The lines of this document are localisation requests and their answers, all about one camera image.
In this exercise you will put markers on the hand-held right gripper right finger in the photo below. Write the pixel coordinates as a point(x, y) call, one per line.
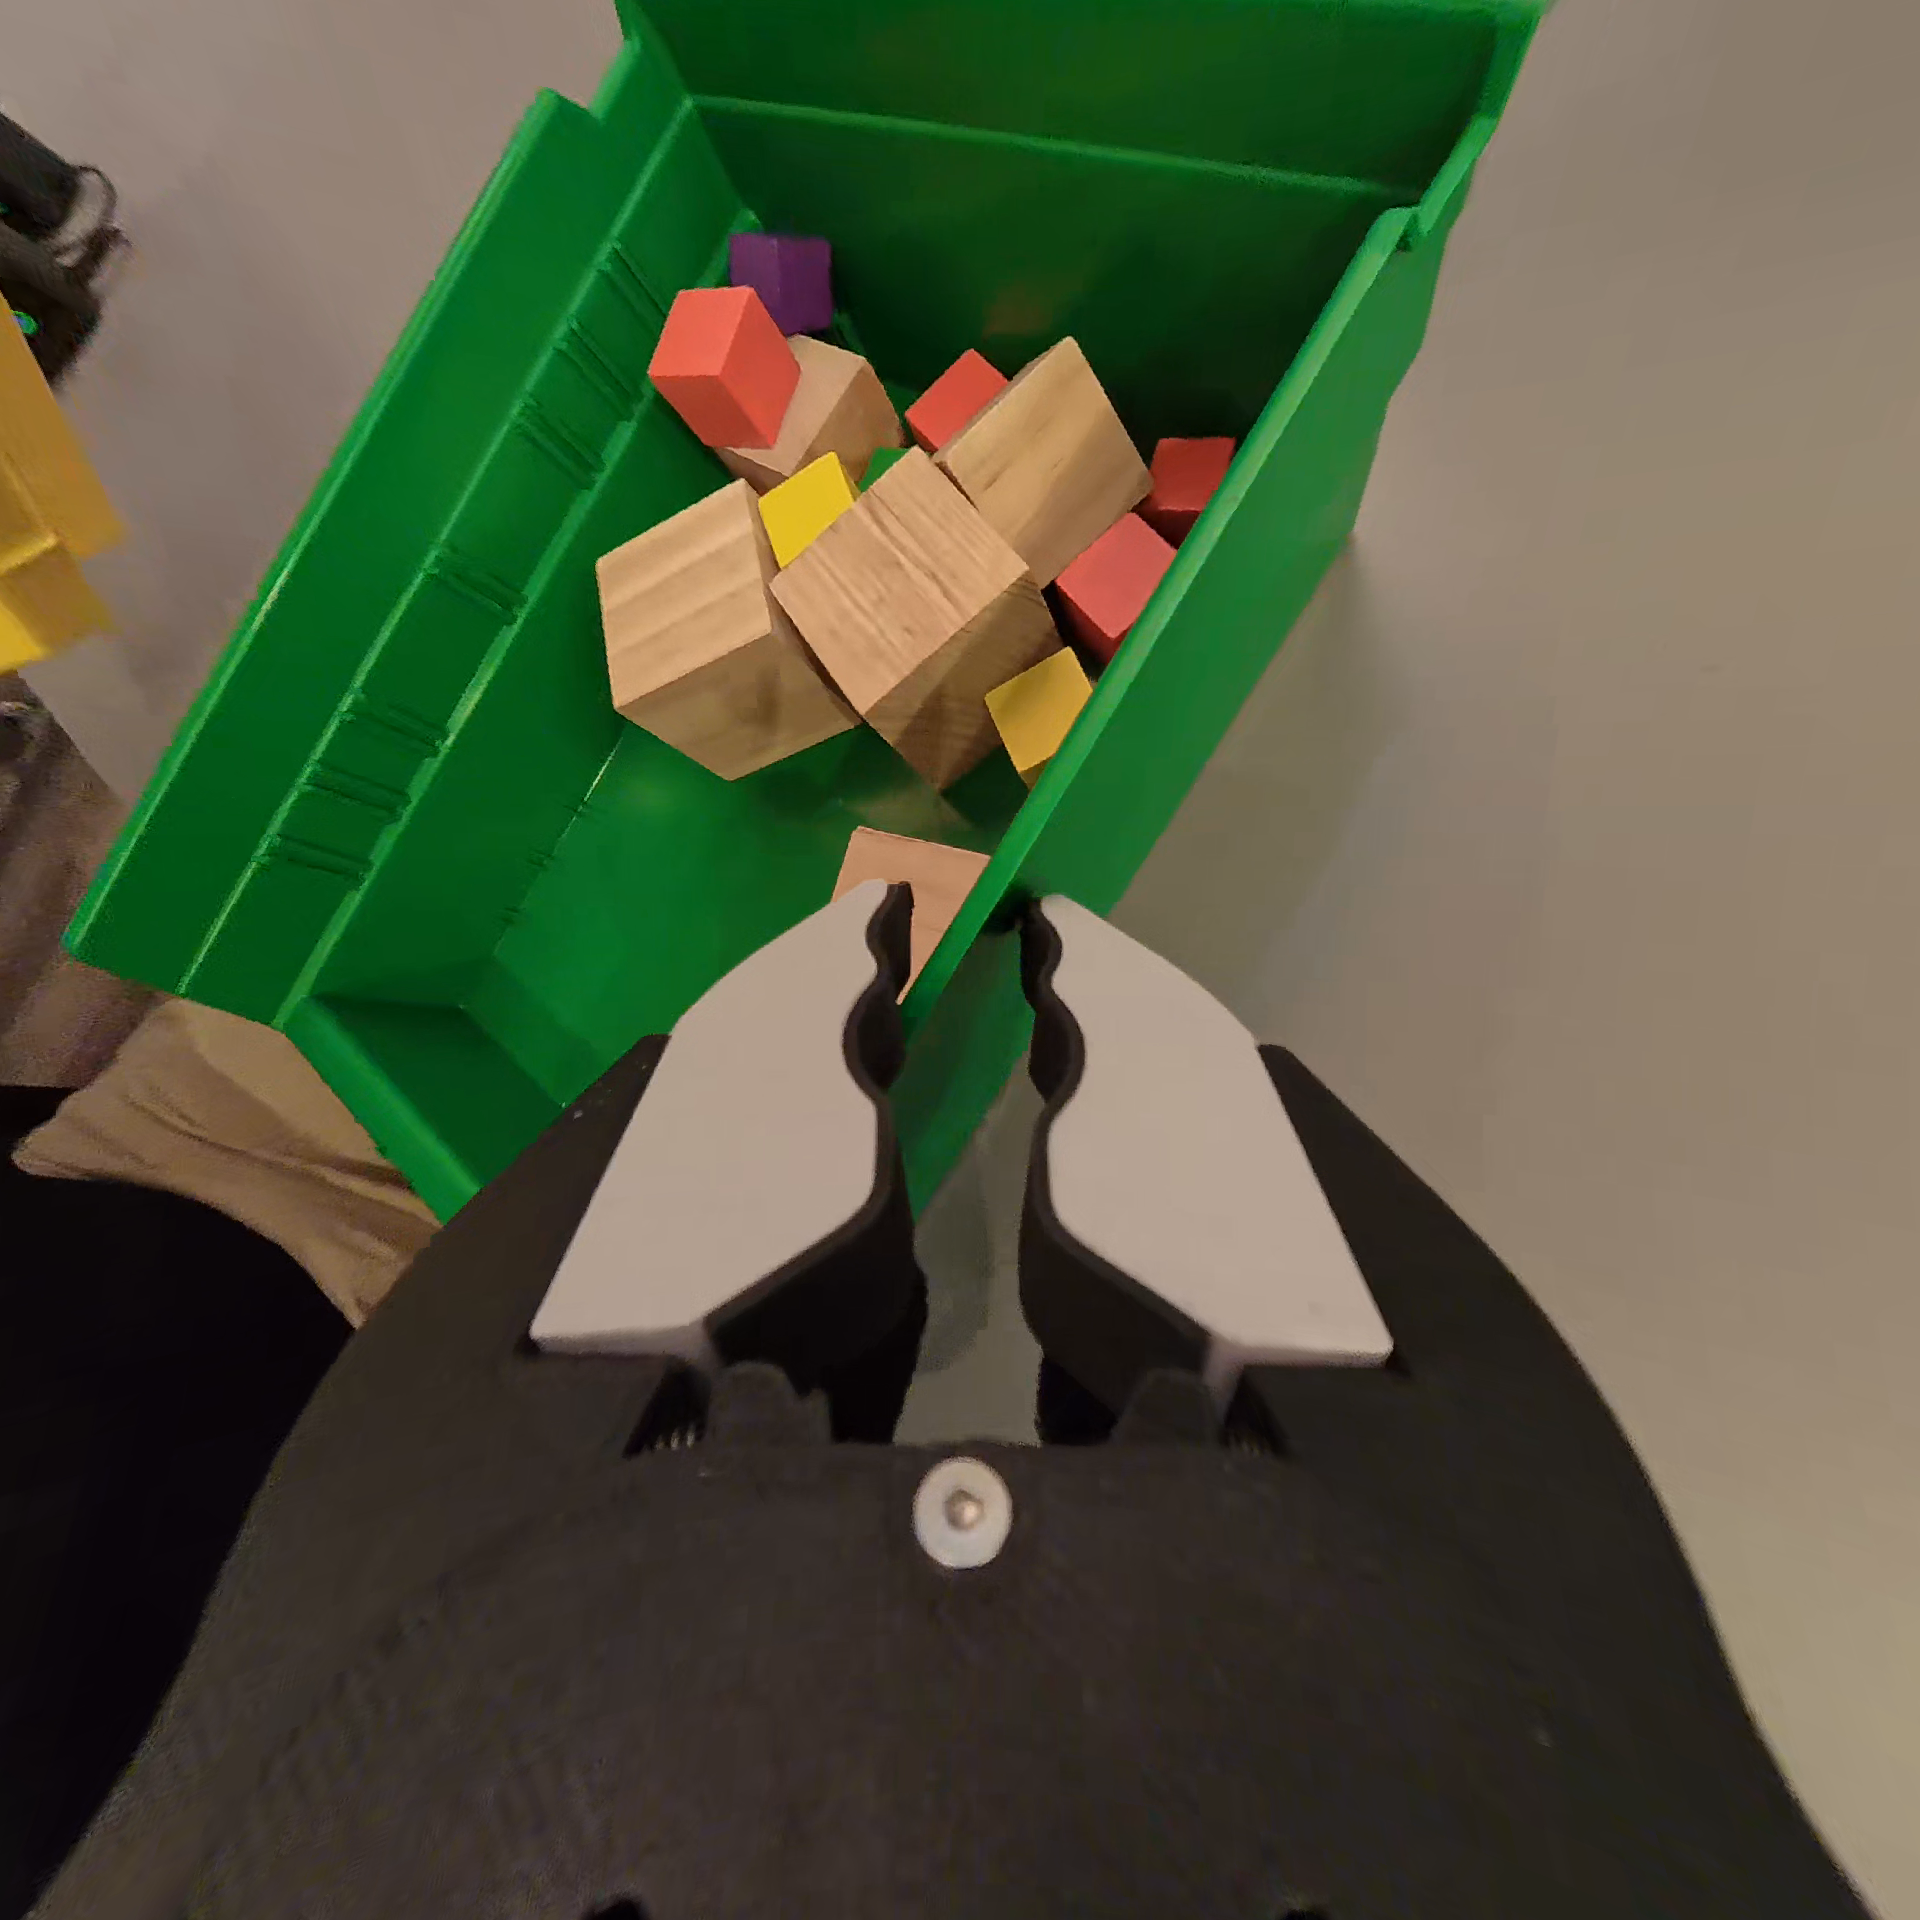
point(1202, 1186)

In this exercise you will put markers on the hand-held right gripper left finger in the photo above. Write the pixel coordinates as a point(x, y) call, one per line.
point(722, 1141)

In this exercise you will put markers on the yellow plastic box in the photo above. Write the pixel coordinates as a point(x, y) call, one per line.
point(54, 510)

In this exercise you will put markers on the green plastic box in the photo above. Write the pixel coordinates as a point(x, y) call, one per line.
point(452, 629)

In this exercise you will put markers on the pile of coloured wooden cubes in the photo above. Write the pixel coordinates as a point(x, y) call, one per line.
point(901, 600)

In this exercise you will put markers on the beige cloth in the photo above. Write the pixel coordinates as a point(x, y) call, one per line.
point(224, 1141)

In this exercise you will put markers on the person's dark clothing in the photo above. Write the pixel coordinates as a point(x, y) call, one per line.
point(135, 1500)

